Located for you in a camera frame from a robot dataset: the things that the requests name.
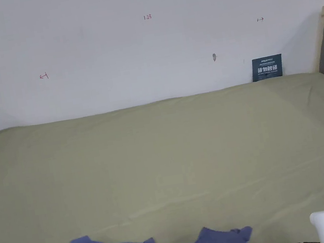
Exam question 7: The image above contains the bed with pale green sheet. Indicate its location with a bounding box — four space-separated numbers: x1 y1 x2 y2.
0 68 324 243

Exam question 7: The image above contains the dark blue sign card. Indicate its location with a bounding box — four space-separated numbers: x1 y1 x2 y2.
249 53 286 83

